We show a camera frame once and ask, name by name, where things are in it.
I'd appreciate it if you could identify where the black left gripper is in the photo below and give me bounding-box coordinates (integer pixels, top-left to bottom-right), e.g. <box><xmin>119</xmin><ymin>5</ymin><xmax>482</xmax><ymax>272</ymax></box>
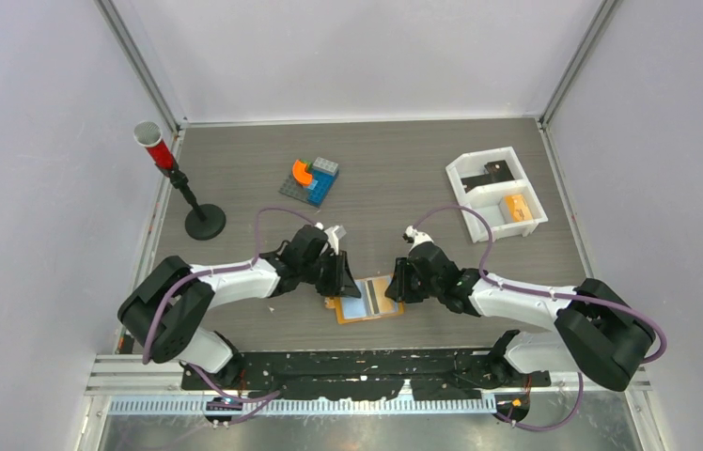
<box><xmin>300</xmin><ymin>249</ymin><xmax>361</xmax><ymax>298</ymax></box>

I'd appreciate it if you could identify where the orange credit card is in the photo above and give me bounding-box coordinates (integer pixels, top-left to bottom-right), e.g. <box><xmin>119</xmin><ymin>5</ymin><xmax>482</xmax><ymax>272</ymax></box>
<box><xmin>365</xmin><ymin>277</ymin><xmax>393</xmax><ymax>317</ymax></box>
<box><xmin>499</xmin><ymin>194</ymin><xmax>534</xmax><ymax>224</ymax></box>

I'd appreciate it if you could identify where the orange leather card holder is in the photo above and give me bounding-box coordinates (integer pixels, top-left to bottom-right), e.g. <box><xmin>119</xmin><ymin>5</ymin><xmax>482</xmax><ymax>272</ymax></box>
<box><xmin>324</xmin><ymin>275</ymin><xmax>404</xmax><ymax>324</ymax></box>

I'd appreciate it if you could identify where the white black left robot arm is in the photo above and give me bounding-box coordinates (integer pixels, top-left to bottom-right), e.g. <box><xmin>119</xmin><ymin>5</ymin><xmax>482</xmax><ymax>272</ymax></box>
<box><xmin>117</xmin><ymin>225</ymin><xmax>361</xmax><ymax>389</ymax></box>

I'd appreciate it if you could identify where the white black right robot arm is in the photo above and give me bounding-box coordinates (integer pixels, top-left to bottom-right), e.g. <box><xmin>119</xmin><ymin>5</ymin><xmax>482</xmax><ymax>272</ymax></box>
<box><xmin>385</xmin><ymin>241</ymin><xmax>666</xmax><ymax>392</ymax></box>

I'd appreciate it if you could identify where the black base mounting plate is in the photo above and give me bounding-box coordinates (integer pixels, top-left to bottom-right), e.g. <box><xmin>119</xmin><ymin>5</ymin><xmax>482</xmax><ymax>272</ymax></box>
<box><xmin>181</xmin><ymin>349</ymin><xmax>551</xmax><ymax>401</ymax></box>

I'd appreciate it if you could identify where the toy brick assembly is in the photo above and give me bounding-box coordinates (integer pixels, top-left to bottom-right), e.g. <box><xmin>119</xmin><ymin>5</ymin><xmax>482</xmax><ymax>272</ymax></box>
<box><xmin>278</xmin><ymin>157</ymin><xmax>339</xmax><ymax>208</ymax></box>

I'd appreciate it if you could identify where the white plastic divided bin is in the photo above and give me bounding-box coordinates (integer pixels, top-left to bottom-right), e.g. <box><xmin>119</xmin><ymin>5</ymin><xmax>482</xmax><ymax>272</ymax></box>
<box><xmin>445</xmin><ymin>147</ymin><xmax>548</xmax><ymax>242</ymax></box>

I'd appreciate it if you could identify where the black microphone stand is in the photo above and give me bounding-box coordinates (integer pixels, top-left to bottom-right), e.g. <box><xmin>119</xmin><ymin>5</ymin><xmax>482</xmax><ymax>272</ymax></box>
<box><xmin>167</xmin><ymin>167</ymin><xmax>227</xmax><ymax>241</ymax></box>

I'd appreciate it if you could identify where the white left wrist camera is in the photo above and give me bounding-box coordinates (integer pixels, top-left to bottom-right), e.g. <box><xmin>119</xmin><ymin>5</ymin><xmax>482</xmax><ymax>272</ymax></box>
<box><xmin>324</xmin><ymin>225</ymin><xmax>346</xmax><ymax>255</ymax></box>

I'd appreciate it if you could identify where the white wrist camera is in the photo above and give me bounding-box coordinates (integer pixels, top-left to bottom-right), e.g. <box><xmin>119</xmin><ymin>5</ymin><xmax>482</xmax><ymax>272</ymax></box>
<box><xmin>402</xmin><ymin>225</ymin><xmax>434</xmax><ymax>252</ymax></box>
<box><xmin>324</xmin><ymin>225</ymin><xmax>346</xmax><ymax>255</ymax></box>

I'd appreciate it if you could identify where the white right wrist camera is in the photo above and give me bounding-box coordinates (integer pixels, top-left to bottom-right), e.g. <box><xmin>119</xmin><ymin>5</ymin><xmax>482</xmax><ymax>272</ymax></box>
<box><xmin>402</xmin><ymin>225</ymin><xmax>434</xmax><ymax>252</ymax></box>

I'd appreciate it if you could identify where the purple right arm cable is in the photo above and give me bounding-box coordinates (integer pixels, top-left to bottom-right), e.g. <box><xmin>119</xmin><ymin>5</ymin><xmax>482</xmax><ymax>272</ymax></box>
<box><xmin>412</xmin><ymin>205</ymin><xmax>669</xmax><ymax>365</ymax></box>

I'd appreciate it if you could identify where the white slotted cable duct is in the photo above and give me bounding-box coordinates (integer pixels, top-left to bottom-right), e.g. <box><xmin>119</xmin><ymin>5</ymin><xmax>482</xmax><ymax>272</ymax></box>
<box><xmin>107</xmin><ymin>394</ymin><xmax>496</xmax><ymax>416</ymax></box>

